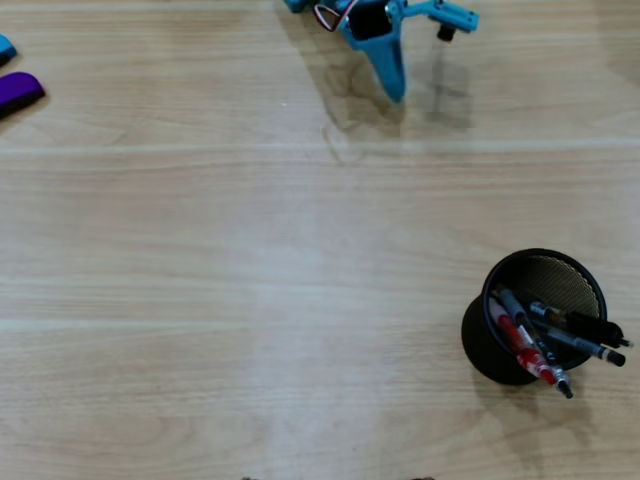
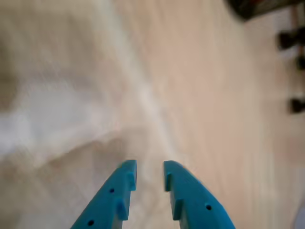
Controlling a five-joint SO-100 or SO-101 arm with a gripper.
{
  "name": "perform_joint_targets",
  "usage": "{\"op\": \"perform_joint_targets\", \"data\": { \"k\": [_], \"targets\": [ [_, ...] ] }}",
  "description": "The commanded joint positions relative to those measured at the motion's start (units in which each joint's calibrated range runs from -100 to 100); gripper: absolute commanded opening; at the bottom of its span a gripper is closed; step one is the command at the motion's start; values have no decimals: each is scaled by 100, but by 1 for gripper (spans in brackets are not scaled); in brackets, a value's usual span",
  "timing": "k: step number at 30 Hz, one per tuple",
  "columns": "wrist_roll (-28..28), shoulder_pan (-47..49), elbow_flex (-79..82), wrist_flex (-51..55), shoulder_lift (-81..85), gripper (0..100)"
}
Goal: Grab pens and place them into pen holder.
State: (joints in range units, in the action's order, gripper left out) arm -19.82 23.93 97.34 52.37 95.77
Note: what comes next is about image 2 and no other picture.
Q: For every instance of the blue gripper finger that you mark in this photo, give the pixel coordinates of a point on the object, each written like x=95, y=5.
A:
x=197, y=202
x=107, y=205

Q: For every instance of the black clamp stand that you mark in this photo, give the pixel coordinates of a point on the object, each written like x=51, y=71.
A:
x=289, y=39

